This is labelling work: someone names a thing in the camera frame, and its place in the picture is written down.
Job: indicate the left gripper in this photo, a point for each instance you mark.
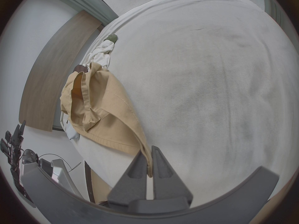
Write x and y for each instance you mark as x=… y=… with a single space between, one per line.
x=16 y=141

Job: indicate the cream white garment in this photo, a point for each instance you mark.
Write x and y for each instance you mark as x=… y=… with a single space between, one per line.
x=102 y=52

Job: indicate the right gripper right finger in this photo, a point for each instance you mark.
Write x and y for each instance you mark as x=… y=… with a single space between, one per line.
x=174 y=183

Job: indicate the grey-green curtain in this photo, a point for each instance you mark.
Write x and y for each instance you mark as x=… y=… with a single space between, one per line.
x=272 y=6
x=93 y=6

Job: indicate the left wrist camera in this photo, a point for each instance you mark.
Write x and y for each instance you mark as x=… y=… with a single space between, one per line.
x=5 y=143

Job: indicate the dark brown garment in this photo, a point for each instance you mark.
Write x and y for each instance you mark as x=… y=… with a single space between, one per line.
x=80 y=68

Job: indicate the bed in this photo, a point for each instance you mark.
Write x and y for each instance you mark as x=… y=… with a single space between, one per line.
x=198 y=90

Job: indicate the olive green garment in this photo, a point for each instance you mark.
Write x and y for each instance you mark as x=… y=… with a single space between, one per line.
x=111 y=38

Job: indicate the tan shorts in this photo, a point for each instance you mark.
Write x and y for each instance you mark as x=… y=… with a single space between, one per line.
x=109 y=115

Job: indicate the pale grey garment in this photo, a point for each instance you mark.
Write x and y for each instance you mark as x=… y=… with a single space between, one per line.
x=72 y=133

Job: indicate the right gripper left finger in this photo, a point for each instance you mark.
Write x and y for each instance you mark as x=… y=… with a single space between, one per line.
x=121 y=185

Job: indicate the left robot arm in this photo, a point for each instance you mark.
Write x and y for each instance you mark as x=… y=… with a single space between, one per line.
x=28 y=171

